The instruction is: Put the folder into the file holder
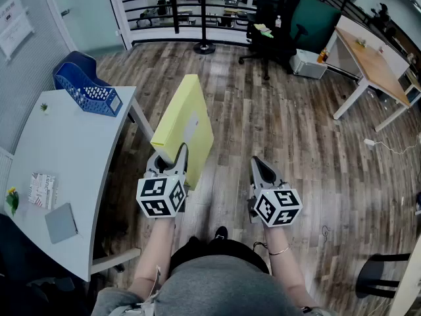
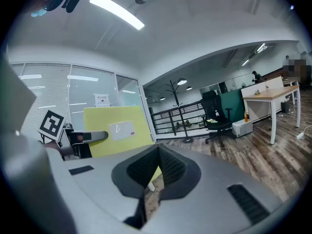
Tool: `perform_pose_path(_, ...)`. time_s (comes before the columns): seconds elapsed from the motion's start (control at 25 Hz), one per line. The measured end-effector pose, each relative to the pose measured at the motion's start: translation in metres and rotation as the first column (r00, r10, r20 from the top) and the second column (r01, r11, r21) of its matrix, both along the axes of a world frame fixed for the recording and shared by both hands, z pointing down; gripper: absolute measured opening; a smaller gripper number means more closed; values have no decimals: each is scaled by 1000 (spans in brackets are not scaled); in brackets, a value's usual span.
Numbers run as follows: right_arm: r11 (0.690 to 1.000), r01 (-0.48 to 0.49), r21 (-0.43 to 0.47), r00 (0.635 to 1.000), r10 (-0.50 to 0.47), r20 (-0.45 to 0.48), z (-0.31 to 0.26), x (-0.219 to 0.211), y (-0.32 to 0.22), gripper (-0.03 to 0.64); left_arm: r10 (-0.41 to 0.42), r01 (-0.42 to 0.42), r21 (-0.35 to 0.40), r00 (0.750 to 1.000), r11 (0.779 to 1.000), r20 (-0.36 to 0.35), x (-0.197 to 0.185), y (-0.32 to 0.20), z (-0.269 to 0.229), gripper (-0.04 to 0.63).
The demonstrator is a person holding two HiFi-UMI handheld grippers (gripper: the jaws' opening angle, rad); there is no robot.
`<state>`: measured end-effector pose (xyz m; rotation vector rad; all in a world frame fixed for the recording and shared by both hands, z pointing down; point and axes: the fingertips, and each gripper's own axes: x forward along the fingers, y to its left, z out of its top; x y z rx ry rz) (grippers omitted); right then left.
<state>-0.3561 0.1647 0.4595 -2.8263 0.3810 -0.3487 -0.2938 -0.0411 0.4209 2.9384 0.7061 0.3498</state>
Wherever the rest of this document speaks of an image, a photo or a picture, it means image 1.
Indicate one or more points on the white wall notice board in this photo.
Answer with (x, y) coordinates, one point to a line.
(14, 28)

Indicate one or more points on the blue plastic file rack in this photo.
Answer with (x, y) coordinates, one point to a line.
(89, 97)

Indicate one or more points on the white power adapter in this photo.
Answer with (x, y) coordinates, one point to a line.
(369, 143)

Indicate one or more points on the black mesh office chair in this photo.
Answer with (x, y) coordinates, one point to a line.
(19, 249)

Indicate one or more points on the yellow flower plant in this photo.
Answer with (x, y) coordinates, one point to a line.
(12, 200)

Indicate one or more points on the small green plant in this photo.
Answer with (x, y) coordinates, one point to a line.
(43, 107)

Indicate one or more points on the small plastic bottle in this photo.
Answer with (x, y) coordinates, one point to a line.
(278, 21)

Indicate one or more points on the green and yellow papers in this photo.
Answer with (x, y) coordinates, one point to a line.
(263, 30)

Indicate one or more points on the frosted glass door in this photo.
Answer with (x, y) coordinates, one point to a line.
(85, 18)

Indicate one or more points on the person's left forearm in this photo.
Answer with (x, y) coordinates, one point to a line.
(154, 249)

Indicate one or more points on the grey notebook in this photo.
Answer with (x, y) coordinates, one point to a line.
(60, 222)

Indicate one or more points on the white table leg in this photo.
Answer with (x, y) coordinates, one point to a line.
(115, 258)
(141, 118)

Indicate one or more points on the person's black trousers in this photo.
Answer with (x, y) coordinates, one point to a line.
(217, 250)

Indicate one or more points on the wooden top white desk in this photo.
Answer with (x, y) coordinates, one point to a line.
(371, 61)

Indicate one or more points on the green partition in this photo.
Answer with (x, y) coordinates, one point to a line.
(317, 21)

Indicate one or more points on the black stanchion post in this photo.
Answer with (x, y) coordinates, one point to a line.
(204, 46)

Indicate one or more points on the orange drink bottle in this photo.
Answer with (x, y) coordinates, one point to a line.
(323, 55)

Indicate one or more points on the yellow file box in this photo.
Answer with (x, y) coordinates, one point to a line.
(185, 117)

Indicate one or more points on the person's right forearm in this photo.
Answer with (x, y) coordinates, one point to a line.
(283, 265)

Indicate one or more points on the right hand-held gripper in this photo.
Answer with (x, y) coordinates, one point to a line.
(279, 206)

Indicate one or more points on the black shoe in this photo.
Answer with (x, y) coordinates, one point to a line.
(193, 239)
(221, 233)

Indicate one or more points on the black stool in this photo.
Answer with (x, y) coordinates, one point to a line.
(375, 275)

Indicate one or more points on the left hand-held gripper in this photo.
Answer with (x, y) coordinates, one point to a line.
(154, 196)

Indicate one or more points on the white patterned book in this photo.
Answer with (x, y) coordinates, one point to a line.
(42, 189)

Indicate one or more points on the white mini fridge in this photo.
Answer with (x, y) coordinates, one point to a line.
(309, 64)

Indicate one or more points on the blue padded chair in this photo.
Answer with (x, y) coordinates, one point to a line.
(79, 58)

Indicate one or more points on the person's grey shirt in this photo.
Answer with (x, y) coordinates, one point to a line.
(217, 288)

